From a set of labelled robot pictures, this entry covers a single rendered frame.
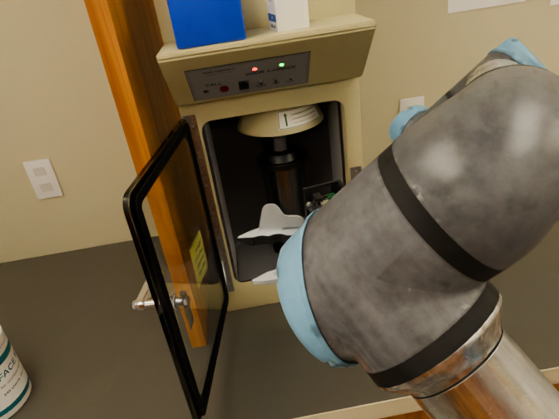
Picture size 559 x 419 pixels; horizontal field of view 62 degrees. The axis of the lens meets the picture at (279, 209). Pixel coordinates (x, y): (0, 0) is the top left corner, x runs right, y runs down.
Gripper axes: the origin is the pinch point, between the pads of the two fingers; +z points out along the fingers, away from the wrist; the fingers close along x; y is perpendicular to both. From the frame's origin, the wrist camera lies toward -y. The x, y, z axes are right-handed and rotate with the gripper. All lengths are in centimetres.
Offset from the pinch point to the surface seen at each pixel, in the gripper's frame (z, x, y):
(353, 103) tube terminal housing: -26.1, -27.8, 5.5
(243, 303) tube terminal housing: 1.0, -25.6, -34.8
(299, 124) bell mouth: -16.4, -30.8, 2.3
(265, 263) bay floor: -6.0, -30.5, -29.4
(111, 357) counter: 30, -22, -36
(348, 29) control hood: -21.5, -19.1, 21.4
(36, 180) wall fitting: 46, -77, -21
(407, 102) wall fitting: -57, -64, -15
